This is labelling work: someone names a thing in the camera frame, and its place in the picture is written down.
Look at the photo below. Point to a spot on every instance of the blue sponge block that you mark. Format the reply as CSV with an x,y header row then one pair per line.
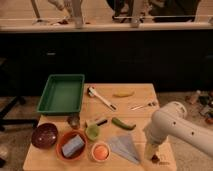
x,y
72,146

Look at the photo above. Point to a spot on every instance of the small metal cup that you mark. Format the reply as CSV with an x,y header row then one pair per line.
x,y
74,121

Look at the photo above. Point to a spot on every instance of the small green cup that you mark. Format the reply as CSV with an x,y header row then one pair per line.
x,y
92,132

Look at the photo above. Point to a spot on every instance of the bunch of dark grapes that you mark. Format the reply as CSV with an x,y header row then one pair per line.
x,y
155,159

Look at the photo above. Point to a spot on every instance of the green plastic tray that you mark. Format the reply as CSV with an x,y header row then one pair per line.
x,y
62,95

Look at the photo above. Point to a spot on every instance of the white handled brush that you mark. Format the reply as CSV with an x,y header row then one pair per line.
x,y
93,93

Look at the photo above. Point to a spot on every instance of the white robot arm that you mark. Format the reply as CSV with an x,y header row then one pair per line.
x,y
171,120

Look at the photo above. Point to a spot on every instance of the yellow banana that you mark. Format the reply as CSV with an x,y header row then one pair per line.
x,y
123,94

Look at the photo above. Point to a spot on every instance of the purple bowl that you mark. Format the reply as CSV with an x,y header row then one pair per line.
x,y
44,136

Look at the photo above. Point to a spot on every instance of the grey-blue towel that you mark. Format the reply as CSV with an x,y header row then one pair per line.
x,y
123,146

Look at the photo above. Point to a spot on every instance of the green pepper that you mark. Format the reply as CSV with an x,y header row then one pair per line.
x,y
122,125

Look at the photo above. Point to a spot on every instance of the black handled knife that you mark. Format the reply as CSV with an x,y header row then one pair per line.
x,y
97,121

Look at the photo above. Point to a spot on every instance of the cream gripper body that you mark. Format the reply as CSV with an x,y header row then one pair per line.
x,y
150,150

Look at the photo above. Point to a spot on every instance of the small metal fork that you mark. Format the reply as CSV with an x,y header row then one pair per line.
x,y
142,106

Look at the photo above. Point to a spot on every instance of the orange bowl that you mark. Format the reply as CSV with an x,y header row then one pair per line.
x,y
64,139

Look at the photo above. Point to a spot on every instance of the small white orange cup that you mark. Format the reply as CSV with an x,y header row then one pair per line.
x,y
100,151

